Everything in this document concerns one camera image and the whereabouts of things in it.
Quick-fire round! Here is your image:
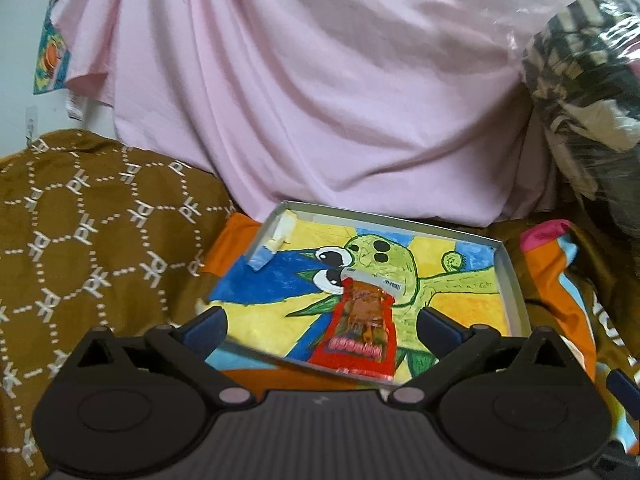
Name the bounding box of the colourful wall poster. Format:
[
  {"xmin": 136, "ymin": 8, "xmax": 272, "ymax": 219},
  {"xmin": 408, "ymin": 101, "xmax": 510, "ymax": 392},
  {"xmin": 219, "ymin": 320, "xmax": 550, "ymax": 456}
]
[{"xmin": 32, "ymin": 0, "xmax": 87, "ymax": 96}]

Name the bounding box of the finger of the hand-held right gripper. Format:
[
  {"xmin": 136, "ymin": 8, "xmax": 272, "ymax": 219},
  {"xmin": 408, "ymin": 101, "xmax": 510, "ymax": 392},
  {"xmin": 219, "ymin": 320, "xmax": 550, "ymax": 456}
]
[{"xmin": 605, "ymin": 367, "xmax": 640, "ymax": 413}]

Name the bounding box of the pink cloth sheet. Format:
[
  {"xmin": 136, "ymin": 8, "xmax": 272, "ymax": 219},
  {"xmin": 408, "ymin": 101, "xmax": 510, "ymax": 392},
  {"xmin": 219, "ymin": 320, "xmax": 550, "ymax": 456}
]
[{"xmin": 52, "ymin": 0, "xmax": 621, "ymax": 228}]

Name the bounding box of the clear bag with striped cloth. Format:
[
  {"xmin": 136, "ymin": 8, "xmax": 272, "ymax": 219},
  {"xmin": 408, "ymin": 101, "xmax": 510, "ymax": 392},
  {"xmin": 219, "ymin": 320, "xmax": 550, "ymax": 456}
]
[{"xmin": 460, "ymin": 0, "xmax": 640, "ymax": 241}]

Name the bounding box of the brown patterned blanket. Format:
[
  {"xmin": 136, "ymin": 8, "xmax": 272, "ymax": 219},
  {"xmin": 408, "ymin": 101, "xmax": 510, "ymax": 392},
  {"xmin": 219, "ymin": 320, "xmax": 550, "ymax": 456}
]
[{"xmin": 0, "ymin": 129, "xmax": 237, "ymax": 480}]

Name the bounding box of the white crumpled tape piece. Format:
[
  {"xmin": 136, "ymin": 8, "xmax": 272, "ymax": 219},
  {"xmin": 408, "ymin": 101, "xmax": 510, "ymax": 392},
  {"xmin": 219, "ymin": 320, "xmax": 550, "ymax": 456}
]
[{"xmin": 264, "ymin": 210, "xmax": 299, "ymax": 254}]

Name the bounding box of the grey box with painted drawing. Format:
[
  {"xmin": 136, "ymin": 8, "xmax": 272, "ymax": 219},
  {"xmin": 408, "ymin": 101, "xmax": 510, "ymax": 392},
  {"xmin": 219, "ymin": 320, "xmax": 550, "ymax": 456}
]
[{"xmin": 202, "ymin": 200, "xmax": 533, "ymax": 387}]

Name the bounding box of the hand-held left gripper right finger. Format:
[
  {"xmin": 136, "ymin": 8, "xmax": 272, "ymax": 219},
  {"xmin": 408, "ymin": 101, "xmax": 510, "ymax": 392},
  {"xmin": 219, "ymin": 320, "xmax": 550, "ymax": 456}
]
[{"xmin": 389, "ymin": 306, "xmax": 576, "ymax": 407}]

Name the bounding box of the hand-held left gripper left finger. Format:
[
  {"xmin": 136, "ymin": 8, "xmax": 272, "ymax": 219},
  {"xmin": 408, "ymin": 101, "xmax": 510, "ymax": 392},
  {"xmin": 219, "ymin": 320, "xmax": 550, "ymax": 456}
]
[{"xmin": 67, "ymin": 305, "xmax": 257, "ymax": 407}]

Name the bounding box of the colourful cartoon blanket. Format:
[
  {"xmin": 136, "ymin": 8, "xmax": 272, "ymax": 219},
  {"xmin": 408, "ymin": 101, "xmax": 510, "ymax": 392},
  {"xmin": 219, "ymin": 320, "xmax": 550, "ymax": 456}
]
[{"xmin": 197, "ymin": 212, "xmax": 640, "ymax": 461}]

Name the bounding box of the red snack packet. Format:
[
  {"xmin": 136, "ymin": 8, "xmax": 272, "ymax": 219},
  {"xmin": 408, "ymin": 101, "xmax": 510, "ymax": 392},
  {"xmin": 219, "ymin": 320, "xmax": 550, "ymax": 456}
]
[{"xmin": 307, "ymin": 267, "xmax": 406, "ymax": 378}]

